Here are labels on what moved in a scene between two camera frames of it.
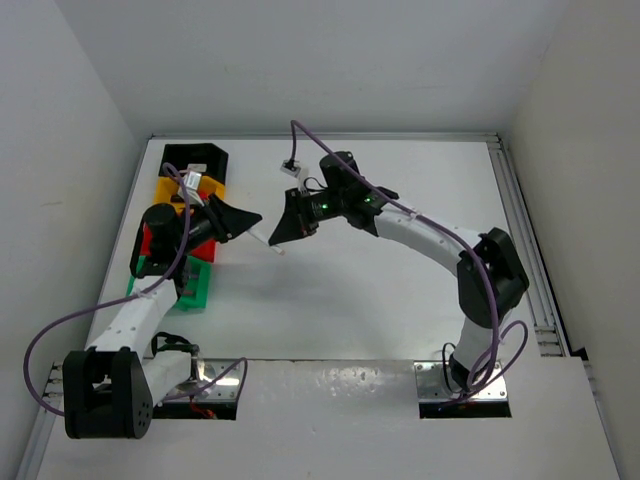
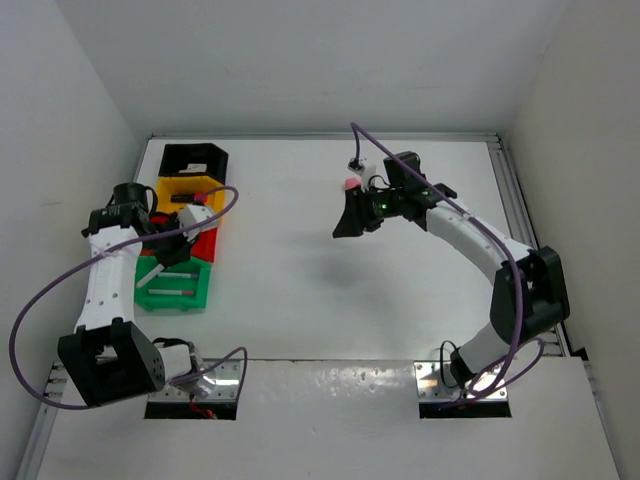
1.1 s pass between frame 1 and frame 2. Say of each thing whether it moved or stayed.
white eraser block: stayed
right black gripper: moved
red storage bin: stayed
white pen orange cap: moved
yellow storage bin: stayed
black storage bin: stayed
